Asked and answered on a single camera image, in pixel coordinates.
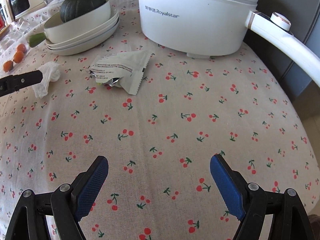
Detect grey refrigerator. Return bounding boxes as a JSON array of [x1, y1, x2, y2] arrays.
[[242, 0, 320, 120]]

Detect cream bowl with handle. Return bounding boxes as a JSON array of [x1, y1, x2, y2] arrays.
[[28, 0, 111, 48]]

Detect white electric cooking pot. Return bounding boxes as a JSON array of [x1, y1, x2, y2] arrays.
[[138, 0, 319, 83]]

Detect cherry print tablecloth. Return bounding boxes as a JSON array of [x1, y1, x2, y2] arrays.
[[1, 0, 319, 239]]

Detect white tissue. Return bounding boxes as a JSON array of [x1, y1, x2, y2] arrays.
[[32, 61, 60, 99]]

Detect white snack packet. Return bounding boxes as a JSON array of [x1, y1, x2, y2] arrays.
[[87, 50, 151, 95]]

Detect dark green pumpkin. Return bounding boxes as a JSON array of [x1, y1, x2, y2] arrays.
[[60, 0, 106, 23]]

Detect small orange fruit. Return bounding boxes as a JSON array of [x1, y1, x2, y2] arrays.
[[13, 50, 24, 63], [3, 60, 13, 73], [16, 44, 27, 53]]

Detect cream air fryer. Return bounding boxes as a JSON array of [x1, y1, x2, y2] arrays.
[[0, 0, 47, 22]]

